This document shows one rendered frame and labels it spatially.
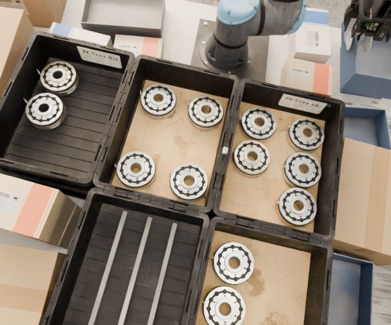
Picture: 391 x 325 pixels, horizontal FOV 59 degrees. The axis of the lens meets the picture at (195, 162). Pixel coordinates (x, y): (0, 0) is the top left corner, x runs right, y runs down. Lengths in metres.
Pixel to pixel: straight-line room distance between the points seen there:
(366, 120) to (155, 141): 0.75
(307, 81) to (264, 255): 0.61
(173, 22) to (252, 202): 0.77
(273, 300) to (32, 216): 0.62
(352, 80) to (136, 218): 0.62
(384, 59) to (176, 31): 0.73
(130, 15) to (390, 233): 1.08
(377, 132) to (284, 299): 0.68
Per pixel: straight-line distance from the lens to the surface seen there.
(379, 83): 0.88
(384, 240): 1.04
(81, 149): 1.02
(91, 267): 0.94
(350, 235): 1.00
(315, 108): 1.06
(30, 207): 0.90
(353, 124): 1.31
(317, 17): 1.40
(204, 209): 0.83
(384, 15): 0.76
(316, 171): 1.01
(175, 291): 0.91
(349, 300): 1.15
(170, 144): 0.99
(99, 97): 1.08
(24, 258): 0.95
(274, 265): 0.95
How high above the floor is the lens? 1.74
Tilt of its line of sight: 70 degrees down
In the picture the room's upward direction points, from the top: 10 degrees clockwise
